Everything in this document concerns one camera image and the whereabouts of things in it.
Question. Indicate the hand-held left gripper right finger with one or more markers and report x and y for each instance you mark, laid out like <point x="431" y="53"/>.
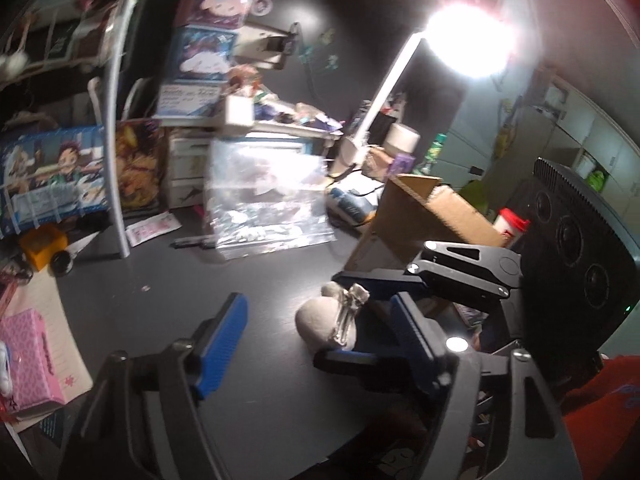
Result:
<point x="420" y="345"/>

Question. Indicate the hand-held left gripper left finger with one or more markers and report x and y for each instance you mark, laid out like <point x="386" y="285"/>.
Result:
<point x="220" y="350"/>

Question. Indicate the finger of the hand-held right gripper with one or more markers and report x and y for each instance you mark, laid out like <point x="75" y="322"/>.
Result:
<point x="350" y="358"/>
<point x="465" y="265"/>

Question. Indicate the fluffy pompom hair clip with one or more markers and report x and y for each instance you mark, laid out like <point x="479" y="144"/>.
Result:
<point x="312" y="320"/>

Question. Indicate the brown cardboard box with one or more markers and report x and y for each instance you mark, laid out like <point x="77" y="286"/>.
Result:
<point x="395" y="230"/>

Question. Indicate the black pen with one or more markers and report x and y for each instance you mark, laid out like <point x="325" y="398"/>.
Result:
<point x="192" y="242"/>

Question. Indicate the purple small box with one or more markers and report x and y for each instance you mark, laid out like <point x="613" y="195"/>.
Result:
<point x="403" y="164"/>

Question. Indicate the green bottle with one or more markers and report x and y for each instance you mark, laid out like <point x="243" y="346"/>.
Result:
<point x="435" y="147"/>

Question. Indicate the small pink sachet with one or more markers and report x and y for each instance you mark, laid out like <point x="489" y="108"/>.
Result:
<point x="150" y="230"/>

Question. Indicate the white cylinder container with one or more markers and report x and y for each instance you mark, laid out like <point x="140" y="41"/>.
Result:
<point x="402" y="137"/>

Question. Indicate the clear zip bag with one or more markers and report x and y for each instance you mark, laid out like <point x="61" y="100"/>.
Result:
<point x="260" y="205"/>

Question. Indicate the black pen holder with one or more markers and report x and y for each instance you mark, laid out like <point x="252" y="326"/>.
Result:
<point x="382" y="122"/>

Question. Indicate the white mini drawers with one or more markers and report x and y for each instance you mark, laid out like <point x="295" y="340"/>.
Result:
<point x="187" y="175"/>

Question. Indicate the black round cap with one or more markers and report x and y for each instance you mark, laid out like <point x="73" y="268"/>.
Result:
<point x="62" y="263"/>

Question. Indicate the white desk lamp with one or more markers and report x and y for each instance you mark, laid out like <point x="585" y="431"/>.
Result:
<point x="385" y="90"/>

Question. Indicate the pink leopard print box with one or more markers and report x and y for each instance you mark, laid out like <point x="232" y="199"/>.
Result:
<point x="27" y="360"/>

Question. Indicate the snack bag orange purple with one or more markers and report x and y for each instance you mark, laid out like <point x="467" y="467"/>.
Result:
<point x="140" y="170"/>

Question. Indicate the yellow box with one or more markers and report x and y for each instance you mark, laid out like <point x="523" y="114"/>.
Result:
<point x="42" y="247"/>

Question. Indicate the white shelf riser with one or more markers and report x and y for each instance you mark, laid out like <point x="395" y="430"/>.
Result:
<point x="295" y="131"/>

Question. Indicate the white earbud gadget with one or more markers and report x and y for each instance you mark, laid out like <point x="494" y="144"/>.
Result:
<point x="4" y="365"/>

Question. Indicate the small white box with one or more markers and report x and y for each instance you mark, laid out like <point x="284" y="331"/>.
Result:
<point x="237" y="110"/>

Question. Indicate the anime printed box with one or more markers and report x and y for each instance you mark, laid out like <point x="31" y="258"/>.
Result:
<point x="50" y="175"/>

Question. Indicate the white blue printed box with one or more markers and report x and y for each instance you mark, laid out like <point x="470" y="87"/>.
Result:
<point x="187" y="100"/>

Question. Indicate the anime figurines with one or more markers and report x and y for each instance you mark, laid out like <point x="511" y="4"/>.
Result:
<point x="245" y="80"/>

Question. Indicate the blue cartoon storage box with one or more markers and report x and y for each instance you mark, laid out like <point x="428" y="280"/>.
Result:
<point x="202" y="55"/>

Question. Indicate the round portrait sticker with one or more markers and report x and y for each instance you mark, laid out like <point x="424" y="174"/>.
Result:
<point x="261" y="6"/>

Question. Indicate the pink cartoon storage box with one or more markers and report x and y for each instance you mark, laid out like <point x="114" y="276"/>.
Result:
<point x="215" y="0"/>

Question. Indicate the wall power outlet panel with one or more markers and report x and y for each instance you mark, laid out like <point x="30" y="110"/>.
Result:
<point x="265" y="42"/>

